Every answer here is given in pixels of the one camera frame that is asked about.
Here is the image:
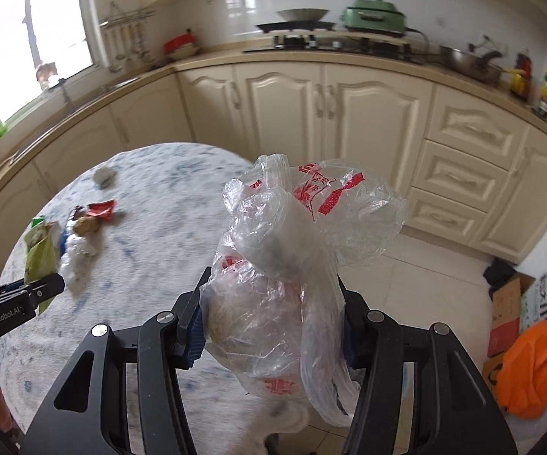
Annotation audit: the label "green snack bag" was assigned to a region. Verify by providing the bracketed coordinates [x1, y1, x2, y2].
[22, 233, 62, 317]

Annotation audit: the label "clear plastic bag red print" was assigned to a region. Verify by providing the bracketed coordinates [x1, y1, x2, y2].
[201, 154, 407, 427]

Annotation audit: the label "cream lower kitchen cabinets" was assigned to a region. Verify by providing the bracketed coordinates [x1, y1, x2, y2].
[0, 52, 547, 273]

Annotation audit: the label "kitchen window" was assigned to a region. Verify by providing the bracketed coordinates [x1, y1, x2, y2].
[0, 0, 96, 139]

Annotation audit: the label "orange plastic bag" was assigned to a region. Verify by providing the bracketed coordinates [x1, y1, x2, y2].
[495, 320, 547, 419]

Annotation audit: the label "brown blue cookie wrapper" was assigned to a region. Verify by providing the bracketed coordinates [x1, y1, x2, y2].
[58, 206, 84, 257]

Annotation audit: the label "brown red cardboard box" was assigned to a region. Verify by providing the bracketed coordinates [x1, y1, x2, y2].
[481, 272, 534, 393]

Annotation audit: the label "black cloth on floor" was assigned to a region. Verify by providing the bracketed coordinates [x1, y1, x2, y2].
[483, 258, 517, 300]

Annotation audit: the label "red candy wrapper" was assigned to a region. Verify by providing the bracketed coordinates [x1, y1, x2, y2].
[86, 200, 116, 222]

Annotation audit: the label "white blue floral tablecloth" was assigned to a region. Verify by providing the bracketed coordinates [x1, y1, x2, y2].
[0, 143, 309, 454]

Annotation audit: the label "crumpled white tissue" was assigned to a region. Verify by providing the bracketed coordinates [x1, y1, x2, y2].
[92, 166, 116, 189]

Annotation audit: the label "sink faucet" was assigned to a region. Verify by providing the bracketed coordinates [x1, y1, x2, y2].
[48, 78, 77, 115]

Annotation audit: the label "hanging utensil rack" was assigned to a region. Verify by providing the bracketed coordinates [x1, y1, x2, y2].
[100, 1, 156, 74]

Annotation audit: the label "red lidded pot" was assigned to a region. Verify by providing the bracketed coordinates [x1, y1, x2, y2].
[163, 28, 200, 61]

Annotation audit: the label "steel wok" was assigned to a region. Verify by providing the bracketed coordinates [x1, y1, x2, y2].
[439, 45, 526, 84]

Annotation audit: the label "black gas stove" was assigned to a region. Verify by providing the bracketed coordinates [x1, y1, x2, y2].
[243, 22, 432, 65]

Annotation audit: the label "green electric cooker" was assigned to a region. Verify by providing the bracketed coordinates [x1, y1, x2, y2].
[341, 0, 407, 36]

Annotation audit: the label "grey bowl on stove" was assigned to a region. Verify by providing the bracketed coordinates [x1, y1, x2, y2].
[277, 8, 329, 22]

